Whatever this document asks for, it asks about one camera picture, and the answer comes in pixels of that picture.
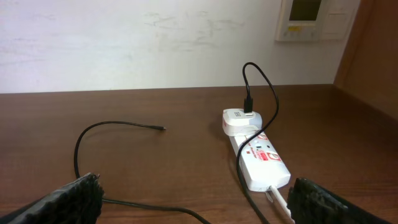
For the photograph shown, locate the white USB charger adapter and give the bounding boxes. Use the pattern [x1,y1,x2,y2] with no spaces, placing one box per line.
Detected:
[223,108,262,137]

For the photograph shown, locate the black USB charging cable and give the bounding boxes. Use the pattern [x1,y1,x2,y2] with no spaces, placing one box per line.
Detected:
[73,62,280,224]

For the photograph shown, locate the white wall control panel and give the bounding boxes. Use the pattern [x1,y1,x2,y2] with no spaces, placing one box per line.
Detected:
[275,0,360,42]

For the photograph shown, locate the white power strip cord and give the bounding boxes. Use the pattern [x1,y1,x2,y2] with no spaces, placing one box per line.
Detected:
[269,185,296,224]

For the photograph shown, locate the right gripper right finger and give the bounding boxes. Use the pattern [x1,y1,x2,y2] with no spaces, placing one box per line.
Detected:
[287,178,389,224]

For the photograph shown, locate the white power strip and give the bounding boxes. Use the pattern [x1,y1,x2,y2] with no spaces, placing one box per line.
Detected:
[239,132,291,192]

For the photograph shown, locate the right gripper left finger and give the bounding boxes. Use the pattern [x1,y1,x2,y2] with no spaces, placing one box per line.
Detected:
[1,173,104,224]

